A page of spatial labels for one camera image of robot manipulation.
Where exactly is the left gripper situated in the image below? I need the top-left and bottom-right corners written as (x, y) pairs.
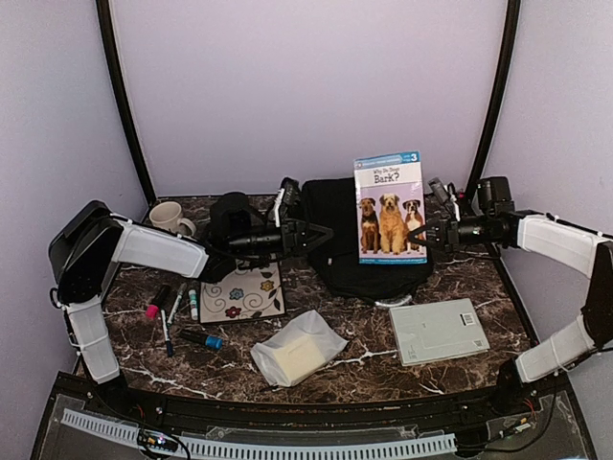
top-left (230, 218), bottom-right (334, 259)

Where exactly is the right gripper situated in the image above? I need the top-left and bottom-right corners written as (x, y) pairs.
top-left (407, 214), bottom-right (493, 255)

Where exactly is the black student backpack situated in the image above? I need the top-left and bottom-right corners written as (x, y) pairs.
top-left (302, 177), bottom-right (434, 304)

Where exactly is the dog book Why Dogs Bark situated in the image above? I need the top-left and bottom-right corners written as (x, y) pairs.
top-left (353, 151), bottom-right (427, 265)

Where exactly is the grey notebook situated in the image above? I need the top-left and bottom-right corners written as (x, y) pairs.
top-left (389, 298), bottom-right (490, 366)

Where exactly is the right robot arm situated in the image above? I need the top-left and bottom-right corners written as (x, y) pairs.
top-left (408, 211), bottom-right (612, 416)

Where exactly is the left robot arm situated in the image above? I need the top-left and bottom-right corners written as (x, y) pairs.
top-left (48, 189), bottom-right (333, 418)

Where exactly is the white bag with yellow sponge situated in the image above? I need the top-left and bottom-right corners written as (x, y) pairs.
top-left (250, 310), bottom-right (348, 387)

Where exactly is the square floral ceramic plate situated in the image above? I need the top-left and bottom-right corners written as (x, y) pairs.
top-left (199, 263), bottom-right (285, 325)

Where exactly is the white glue stick green cap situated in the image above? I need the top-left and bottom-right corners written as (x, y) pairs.
top-left (188, 289), bottom-right (199, 321)

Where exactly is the grey white marker pen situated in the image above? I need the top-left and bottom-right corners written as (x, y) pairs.
top-left (167, 283), bottom-right (187, 326)

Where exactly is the black marker with blue cap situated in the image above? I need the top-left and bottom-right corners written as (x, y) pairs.
top-left (179, 329), bottom-right (223, 351)

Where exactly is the cream mug with plant print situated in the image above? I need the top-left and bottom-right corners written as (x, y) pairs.
top-left (148, 201), bottom-right (196, 238)

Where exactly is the black marker with pink cap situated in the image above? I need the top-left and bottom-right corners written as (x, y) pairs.
top-left (146, 285), bottom-right (170, 319)

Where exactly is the blue white pen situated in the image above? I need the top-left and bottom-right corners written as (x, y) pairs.
top-left (160, 309), bottom-right (173, 357)

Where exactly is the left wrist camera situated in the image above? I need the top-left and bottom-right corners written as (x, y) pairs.
top-left (273, 177), bottom-right (300, 227)

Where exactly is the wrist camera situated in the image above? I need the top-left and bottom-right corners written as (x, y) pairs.
top-left (273, 177), bottom-right (300, 227)
top-left (477, 176), bottom-right (515, 218)

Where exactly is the clear plastic wrapped ring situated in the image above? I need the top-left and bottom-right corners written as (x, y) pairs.
top-left (375, 294), bottom-right (414, 309)

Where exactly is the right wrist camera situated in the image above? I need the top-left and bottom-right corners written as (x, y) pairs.
top-left (477, 176), bottom-right (515, 218)

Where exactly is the black front table rail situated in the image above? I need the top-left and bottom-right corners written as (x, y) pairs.
top-left (57, 356), bottom-right (571, 435)

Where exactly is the right black frame post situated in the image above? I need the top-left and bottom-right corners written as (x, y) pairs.
top-left (465, 0), bottom-right (521, 202)

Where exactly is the black frame post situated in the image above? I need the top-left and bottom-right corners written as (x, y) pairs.
top-left (95, 0), bottom-right (157, 205)
top-left (465, 0), bottom-right (521, 202)

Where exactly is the white slotted cable duct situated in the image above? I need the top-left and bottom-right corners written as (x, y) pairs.
top-left (60, 409), bottom-right (457, 459)

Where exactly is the left black frame post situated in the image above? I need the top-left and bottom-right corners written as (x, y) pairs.
top-left (95, 0), bottom-right (157, 205)

